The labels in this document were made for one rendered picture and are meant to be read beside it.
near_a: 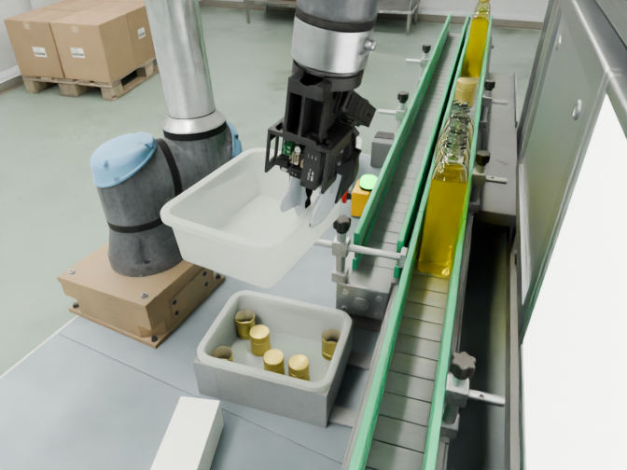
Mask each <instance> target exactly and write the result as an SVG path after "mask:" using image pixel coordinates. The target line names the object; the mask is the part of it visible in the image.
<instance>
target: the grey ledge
mask: <svg viewBox="0 0 627 470"><path fill-rule="evenodd" d="M488 79H492V80H495V88H494V89H493V90H492V93H491V95H493V99H496V100H505V101H509V102H508V104H507V105H504V104H491V107H488V112H487V117H486V118H487V125H486V129H483V130H482V138H481V151H482V150H485V151H487V152H490V153H491V155H490V156H491V157H490V160H489V163H486V165H485V168H484V170H486V175H488V176H494V177H502V178H507V179H508V181H507V183H506V184H498V183H492V182H485V183H484V186H483V187H481V190H480V194H479V199H480V206H479V210H478V212H477V213H475V212H474V215H473V224H472V227H473V228H481V229H487V230H493V231H499V232H505V231H506V227H513V228H516V173H515V170H516V166H517V162H518V156H517V126H518V93H517V70H515V73H514V75H504V74H494V73H490V74H489V78H488Z"/></svg>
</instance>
